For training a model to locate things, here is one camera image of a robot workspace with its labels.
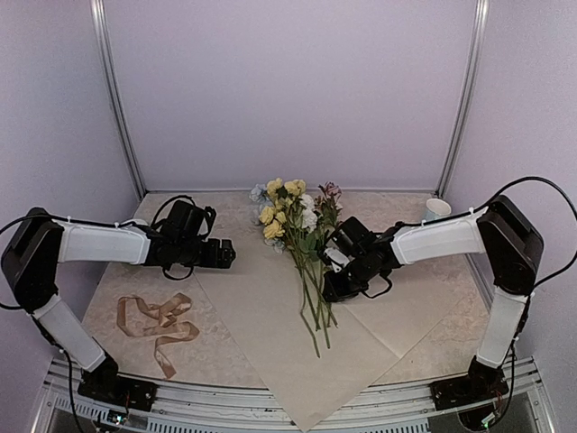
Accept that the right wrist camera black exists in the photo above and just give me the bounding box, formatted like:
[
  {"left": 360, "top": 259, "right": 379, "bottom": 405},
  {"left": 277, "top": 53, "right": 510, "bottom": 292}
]
[{"left": 317, "top": 216, "right": 378, "bottom": 272}]

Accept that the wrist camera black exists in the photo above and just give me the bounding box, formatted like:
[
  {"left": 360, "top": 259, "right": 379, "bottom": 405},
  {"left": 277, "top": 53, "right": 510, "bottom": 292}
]
[
  {"left": 151, "top": 195, "right": 216, "bottom": 244},
  {"left": 317, "top": 216, "right": 378, "bottom": 272}
]

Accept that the light blue mug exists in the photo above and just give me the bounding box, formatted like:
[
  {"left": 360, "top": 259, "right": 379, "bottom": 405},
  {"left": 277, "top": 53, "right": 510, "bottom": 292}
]
[{"left": 423, "top": 198, "right": 452, "bottom": 222}]

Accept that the front aluminium rail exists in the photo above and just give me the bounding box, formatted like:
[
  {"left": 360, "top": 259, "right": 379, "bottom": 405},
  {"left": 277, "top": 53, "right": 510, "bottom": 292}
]
[{"left": 32, "top": 358, "right": 555, "bottom": 432}]

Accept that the blue hydrangea fake flower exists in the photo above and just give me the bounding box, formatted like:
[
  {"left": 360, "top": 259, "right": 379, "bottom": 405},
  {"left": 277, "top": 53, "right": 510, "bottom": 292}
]
[{"left": 249, "top": 184, "right": 285, "bottom": 253}]

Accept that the beige wrapping paper sheet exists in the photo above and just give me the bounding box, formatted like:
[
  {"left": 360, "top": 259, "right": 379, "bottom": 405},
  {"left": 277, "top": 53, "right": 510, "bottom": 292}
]
[{"left": 191, "top": 193, "right": 452, "bottom": 429}]

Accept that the right aluminium frame post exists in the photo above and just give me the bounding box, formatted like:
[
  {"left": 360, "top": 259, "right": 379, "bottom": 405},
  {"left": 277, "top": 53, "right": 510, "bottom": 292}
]
[{"left": 435, "top": 0, "right": 490, "bottom": 198}]

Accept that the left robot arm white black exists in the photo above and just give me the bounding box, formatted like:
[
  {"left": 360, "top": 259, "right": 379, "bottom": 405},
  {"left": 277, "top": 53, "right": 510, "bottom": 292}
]
[{"left": 1, "top": 200, "right": 236, "bottom": 401}]

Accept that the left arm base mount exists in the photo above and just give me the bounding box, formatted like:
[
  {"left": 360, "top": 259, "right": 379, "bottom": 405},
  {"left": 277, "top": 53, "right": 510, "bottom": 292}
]
[{"left": 78, "top": 376, "right": 158, "bottom": 412}]

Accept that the mauve bud fake flower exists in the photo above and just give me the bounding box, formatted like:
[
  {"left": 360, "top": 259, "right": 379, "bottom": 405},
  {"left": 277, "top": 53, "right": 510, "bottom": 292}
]
[{"left": 316, "top": 181, "right": 343, "bottom": 227}]

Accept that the aluminium frame post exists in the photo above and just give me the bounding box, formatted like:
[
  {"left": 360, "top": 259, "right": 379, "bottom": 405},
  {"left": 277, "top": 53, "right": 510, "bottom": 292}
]
[
  {"left": 90, "top": 0, "right": 147, "bottom": 200},
  {"left": 435, "top": 0, "right": 490, "bottom": 198}
]

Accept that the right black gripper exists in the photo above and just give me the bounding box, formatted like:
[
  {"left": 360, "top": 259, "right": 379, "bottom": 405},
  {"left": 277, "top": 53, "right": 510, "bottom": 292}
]
[{"left": 322, "top": 252, "right": 375, "bottom": 301}]

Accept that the white rose fake flower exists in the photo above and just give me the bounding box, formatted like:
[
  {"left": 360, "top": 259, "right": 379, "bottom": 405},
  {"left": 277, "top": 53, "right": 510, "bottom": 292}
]
[{"left": 297, "top": 195, "right": 334, "bottom": 358}]

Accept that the tan satin ribbon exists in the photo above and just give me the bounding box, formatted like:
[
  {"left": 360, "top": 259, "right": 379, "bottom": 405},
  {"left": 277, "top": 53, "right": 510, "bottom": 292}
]
[{"left": 116, "top": 292, "right": 200, "bottom": 379}]

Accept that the pink fake flower stem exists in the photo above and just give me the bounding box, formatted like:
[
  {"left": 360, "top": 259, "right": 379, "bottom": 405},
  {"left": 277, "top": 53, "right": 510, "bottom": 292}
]
[{"left": 316, "top": 197, "right": 341, "bottom": 330}]

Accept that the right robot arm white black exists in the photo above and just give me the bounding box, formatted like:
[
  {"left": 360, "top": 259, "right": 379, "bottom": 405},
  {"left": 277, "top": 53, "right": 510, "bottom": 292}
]
[{"left": 321, "top": 195, "right": 545, "bottom": 401}]

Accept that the yellow rose fake flower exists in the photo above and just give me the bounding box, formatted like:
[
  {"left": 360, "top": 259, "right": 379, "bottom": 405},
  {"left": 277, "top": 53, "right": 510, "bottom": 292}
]
[{"left": 257, "top": 177, "right": 324, "bottom": 360}]

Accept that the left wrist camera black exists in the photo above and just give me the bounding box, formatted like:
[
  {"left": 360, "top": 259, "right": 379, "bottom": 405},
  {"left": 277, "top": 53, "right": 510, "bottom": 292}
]
[{"left": 151, "top": 195, "right": 216, "bottom": 244}]

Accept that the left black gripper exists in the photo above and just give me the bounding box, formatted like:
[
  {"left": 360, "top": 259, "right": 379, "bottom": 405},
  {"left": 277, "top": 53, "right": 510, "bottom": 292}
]
[{"left": 176, "top": 236, "right": 234, "bottom": 268}]

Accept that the left aluminium frame post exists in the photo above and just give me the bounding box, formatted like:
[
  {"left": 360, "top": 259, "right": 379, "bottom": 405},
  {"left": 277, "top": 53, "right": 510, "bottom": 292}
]
[{"left": 90, "top": 0, "right": 147, "bottom": 200}]

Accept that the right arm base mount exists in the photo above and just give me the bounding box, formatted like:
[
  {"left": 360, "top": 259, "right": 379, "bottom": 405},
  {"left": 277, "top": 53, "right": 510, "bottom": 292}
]
[{"left": 430, "top": 374, "right": 509, "bottom": 410}]

